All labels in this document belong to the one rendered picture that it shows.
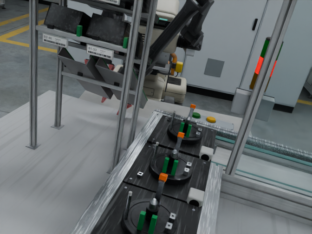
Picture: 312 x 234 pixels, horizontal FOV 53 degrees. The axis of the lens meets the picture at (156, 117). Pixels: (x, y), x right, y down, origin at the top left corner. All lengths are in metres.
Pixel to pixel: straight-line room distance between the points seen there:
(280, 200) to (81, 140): 0.77
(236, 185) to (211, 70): 3.21
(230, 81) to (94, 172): 3.38
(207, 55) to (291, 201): 3.21
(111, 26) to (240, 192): 0.70
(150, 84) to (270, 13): 2.57
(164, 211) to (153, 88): 1.14
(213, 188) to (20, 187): 0.60
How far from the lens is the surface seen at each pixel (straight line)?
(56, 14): 1.11
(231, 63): 4.25
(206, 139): 1.25
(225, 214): 1.11
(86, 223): 0.84
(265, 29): 4.22
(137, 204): 0.85
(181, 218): 0.87
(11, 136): 1.33
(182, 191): 0.96
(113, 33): 1.01
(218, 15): 4.10
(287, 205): 1.18
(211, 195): 1.01
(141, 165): 1.02
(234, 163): 1.09
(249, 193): 1.15
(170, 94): 2.17
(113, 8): 1.13
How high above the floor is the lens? 1.56
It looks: 27 degrees down
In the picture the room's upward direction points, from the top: 11 degrees clockwise
